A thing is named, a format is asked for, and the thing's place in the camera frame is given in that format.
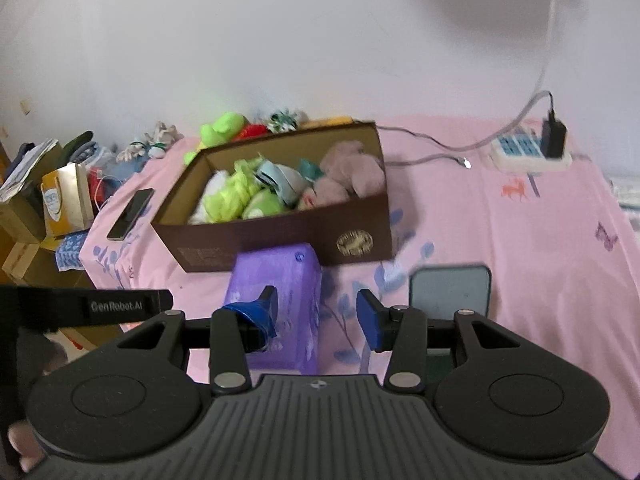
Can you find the green yellow caterpillar plush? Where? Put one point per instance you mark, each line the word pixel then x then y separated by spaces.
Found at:
pixel 222 127

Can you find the cardboard carton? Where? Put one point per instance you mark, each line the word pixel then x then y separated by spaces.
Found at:
pixel 30 265
pixel 20 215

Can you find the black charger adapter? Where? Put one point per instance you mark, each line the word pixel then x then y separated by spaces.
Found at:
pixel 554 135

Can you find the pink printed bedsheet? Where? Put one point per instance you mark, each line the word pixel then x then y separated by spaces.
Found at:
pixel 540 260

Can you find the dark green cloth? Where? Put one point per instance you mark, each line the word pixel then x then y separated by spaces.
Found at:
pixel 79 144

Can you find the red plush toy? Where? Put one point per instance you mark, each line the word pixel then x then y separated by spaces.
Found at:
pixel 252 131

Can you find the mint green cloth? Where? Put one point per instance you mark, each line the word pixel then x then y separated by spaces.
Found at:
pixel 280 180

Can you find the light blue plastic bag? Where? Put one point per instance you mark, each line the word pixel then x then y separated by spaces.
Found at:
pixel 105 157

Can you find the gold paper bag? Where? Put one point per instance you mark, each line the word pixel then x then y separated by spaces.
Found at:
pixel 67 200

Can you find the dark smartphone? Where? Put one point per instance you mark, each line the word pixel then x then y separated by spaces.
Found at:
pixel 131 214

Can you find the beige plush toy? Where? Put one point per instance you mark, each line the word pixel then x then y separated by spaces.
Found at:
pixel 161 140

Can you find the yellow-green twisted cloth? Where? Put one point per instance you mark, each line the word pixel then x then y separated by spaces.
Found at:
pixel 230 190

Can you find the brown teddy plush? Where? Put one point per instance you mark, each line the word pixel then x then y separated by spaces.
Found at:
pixel 355 170

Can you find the white papers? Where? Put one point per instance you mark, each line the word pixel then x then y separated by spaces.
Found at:
pixel 27 165

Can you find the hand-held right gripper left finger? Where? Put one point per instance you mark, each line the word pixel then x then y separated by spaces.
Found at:
pixel 267 310

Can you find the white soft cloth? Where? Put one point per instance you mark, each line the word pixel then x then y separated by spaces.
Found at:
pixel 210 200

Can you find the brown cardboard box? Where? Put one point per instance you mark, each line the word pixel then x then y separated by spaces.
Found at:
pixel 280 237

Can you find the green spotted plush toy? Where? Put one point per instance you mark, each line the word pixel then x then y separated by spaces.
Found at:
pixel 262 205

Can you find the white power strip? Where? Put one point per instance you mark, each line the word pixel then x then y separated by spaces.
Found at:
pixel 520 152

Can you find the red packet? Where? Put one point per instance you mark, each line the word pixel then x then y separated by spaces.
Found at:
pixel 96 181

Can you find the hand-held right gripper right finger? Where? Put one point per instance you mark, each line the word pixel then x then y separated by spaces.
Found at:
pixel 370 317

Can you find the blue floral cloth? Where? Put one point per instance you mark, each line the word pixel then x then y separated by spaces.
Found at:
pixel 72 252

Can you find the purple tissue pack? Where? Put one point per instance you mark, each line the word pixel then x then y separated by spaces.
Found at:
pixel 285 270

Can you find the black white panda plush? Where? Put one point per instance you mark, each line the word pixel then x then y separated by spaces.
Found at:
pixel 282 121

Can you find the teal face mask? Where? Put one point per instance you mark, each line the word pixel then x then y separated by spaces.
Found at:
pixel 311 169

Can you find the person's left hand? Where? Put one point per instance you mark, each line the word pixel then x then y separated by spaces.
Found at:
pixel 25 445

